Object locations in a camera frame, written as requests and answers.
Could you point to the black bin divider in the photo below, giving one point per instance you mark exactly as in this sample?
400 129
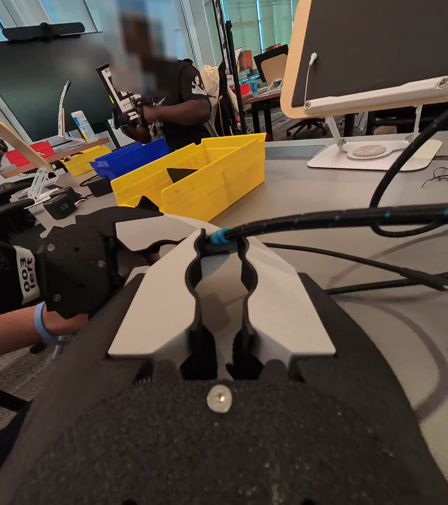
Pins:
180 173

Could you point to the blue wristband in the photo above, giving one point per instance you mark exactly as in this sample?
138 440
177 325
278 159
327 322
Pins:
42 327

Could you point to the wooden table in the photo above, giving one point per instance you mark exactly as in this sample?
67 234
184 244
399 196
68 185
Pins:
82 145

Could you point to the red cloth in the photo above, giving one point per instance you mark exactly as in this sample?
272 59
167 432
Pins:
34 152

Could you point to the person's left hand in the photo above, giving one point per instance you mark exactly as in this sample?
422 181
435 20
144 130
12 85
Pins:
68 325

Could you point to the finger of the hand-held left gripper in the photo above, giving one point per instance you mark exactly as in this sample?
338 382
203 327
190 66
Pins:
157 232

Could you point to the black video bar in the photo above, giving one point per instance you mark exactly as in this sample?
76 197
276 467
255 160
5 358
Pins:
42 31

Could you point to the small yellow plastic bin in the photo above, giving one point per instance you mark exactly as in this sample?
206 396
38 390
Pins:
85 161

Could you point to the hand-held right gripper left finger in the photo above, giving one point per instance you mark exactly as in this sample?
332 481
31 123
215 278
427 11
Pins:
157 315

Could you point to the black device with display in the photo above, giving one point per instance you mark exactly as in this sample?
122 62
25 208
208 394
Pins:
60 207

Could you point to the beige hoodie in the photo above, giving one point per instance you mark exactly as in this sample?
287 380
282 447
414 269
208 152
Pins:
212 98

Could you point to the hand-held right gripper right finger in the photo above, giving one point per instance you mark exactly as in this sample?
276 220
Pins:
287 315

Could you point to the person's left forearm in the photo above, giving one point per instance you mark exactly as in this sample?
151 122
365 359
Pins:
3 339

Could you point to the black power adapter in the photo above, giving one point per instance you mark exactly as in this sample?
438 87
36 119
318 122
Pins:
99 186

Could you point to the black stand pole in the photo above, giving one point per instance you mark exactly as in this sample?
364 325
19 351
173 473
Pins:
232 79

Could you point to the small white stand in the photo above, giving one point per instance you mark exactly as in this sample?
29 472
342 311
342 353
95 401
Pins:
38 185

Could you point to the grey desk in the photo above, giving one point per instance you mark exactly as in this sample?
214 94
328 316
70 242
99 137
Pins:
326 189

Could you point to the small blue plastic bin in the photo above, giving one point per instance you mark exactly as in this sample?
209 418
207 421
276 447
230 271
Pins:
129 157

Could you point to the light wooden board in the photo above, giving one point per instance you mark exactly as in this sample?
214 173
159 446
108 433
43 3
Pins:
22 144

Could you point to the large black wall display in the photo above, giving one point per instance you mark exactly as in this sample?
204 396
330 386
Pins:
30 79

